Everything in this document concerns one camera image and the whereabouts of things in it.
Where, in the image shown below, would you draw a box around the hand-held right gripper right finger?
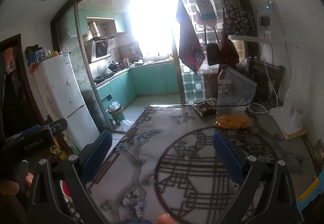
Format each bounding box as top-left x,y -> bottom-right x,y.
212,131 -> 298,224

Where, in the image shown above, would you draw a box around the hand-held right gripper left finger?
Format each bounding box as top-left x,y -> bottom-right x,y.
27,130 -> 113,224

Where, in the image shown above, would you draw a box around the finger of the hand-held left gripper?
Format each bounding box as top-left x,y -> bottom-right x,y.
47,118 -> 68,137
21,125 -> 42,136

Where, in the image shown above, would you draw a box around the red basin with green rim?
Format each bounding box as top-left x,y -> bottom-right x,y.
59,180 -> 74,203

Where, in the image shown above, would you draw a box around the person's left hand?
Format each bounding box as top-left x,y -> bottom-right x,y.
0,173 -> 34,203

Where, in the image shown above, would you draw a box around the person's right hand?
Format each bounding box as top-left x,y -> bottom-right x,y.
156,213 -> 178,224

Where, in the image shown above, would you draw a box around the yellow toy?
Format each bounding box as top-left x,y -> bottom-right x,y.
51,141 -> 67,162

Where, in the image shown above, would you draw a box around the white refrigerator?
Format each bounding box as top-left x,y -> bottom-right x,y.
33,52 -> 100,143

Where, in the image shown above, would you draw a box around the clear bag of orange snacks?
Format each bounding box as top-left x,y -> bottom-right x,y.
215,67 -> 257,129

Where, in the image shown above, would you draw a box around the dark wooden door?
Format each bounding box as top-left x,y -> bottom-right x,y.
0,34 -> 38,136

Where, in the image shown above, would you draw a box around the green kitchen waste bin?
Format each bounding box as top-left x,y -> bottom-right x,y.
108,101 -> 125,124

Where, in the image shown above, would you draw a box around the printed tablecloth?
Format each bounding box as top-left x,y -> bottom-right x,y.
66,104 -> 319,224

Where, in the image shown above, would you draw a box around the dark snack packet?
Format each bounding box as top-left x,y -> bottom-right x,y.
194,98 -> 218,117

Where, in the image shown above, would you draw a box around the red blue bag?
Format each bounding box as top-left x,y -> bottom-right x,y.
28,59 -> 42,74

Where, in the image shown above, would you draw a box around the plastic bottle purple label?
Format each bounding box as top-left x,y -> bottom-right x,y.
216,64 -> 233,113

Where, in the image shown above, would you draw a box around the clear plastic box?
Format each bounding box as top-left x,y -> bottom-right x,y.
34,49 -> 50,61

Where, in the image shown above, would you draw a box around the wooden coaster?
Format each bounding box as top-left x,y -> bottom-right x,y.
283,129 -> 307,140

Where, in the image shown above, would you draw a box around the dark cloth pile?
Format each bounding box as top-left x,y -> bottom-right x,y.
25,45 -> 42,58

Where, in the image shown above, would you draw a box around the white desk lamp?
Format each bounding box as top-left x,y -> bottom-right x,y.
228,34 -> 304,133

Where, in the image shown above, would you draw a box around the white cup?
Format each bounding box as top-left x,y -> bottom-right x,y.
292,109 -> 305,125

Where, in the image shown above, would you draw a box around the steel range hood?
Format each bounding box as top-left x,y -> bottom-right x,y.
85,35 -> 115,63

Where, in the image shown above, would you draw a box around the yellow flat box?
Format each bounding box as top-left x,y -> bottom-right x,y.
297,176 -> 321,219

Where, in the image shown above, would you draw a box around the teal kitchen base cabinets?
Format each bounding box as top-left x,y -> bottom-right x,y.
96,60 -> 181,110

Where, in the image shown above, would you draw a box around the dark wooden chair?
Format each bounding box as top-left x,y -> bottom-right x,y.
247,57 -> 285,108

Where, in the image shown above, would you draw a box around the black handbag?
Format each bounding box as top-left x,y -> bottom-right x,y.
206,28 -> 221,66

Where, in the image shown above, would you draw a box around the dark red garment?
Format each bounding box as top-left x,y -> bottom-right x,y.
219,25 -> 240,66

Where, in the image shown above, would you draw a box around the plaid hanging towel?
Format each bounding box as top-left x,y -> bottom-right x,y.
175,0 -> 206,75

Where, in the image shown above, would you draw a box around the black white patterned bag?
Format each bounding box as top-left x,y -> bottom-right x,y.
223,3 -> 255,34

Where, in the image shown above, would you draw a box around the blue white hanging bag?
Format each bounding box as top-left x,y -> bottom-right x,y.
194,0 -> 218,27

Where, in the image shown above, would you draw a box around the black cable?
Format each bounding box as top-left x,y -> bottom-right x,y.
194,103 -> 251,108

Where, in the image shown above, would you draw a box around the white cable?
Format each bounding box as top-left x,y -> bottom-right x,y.
248,62 -> 277,114

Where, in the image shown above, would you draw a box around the ribbed vent duct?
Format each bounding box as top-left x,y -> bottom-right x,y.
88,21 -> 99,37

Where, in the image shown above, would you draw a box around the teal wall cabinet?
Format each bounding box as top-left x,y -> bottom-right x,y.
113,15 -> 127,33

